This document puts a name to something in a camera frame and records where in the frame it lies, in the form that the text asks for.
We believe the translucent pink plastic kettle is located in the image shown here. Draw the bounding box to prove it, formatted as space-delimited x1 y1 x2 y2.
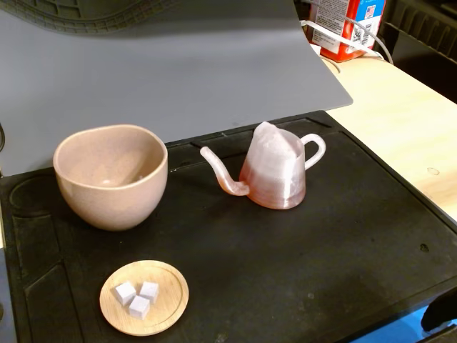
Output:
199 121 328 211

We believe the black silicone work mat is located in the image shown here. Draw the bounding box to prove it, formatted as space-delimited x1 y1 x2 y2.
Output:
0 109 457 343

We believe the grey silicone mat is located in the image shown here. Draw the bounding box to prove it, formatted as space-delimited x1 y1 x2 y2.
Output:
0 0 354 178

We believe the beige ceramic bowl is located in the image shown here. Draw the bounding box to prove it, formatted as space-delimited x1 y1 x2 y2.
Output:
52 124 169 232

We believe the small white cube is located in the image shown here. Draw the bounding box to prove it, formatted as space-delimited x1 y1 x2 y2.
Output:
127 295 151 320
114 281 137 307
138 281 160 304

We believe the round wooden coaster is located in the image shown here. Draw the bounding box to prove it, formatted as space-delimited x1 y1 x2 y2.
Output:
99 259 190 337

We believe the red white cardboard box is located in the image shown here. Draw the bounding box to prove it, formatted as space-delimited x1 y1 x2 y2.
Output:
307 0 387 64

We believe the black slotted rack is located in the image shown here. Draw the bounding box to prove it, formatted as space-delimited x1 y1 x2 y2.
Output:
378 0 457 104

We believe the blue sheet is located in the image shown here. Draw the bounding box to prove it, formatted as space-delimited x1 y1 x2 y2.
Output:
387 303 457 343

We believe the white flat strap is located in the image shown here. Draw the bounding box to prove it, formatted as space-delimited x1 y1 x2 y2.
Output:
299 19 381 59

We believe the grey braided cable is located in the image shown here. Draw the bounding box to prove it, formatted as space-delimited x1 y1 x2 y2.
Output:
342 16 394 65

